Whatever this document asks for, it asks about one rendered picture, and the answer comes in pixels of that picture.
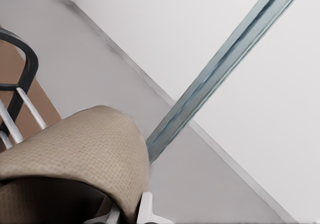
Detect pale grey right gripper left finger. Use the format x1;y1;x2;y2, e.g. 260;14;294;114
99;204;122;224

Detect silver frame post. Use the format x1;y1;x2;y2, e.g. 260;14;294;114
145;0;310;166

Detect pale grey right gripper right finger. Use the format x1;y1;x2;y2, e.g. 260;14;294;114
135;191;174;224

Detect black shoe rack, silver bars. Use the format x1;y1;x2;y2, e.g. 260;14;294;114
0;28;49;150

